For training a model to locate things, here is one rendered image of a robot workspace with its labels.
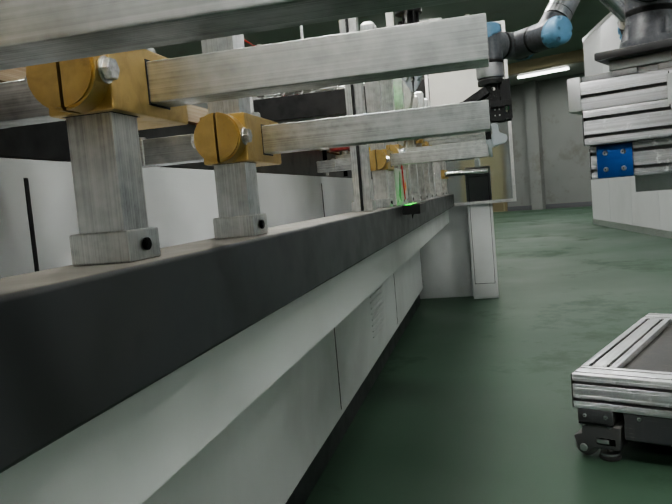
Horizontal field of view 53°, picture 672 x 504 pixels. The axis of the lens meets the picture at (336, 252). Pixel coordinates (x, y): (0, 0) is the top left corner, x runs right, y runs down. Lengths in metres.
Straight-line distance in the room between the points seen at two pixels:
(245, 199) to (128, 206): 0.24
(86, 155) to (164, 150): 0.31
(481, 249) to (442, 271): 0.33
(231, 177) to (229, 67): 0.24
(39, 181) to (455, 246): 4.00
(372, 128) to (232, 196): 0.16
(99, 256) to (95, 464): 0.14
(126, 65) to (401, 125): 0.32
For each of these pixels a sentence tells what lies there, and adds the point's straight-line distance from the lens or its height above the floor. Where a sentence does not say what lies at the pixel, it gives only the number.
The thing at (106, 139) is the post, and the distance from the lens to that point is 0.49.
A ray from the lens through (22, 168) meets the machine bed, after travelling 0.76.
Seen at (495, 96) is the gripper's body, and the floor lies 0.98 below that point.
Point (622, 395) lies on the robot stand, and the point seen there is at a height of 0.18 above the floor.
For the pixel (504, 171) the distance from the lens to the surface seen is 4.45.
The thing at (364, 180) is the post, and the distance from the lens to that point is 1.43.
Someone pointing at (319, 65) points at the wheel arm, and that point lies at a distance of 0.48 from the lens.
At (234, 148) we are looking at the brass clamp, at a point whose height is 0.79.
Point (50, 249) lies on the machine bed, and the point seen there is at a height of 0.70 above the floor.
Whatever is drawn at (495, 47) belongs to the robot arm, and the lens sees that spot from 1.98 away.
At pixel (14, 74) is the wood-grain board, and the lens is 0.76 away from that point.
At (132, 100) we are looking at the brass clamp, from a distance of 0.50.
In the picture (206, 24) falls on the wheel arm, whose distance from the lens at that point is 0.24.
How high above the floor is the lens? 0.73
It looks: 4 degrees down
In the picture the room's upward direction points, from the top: 5 degrees counter-clockwise
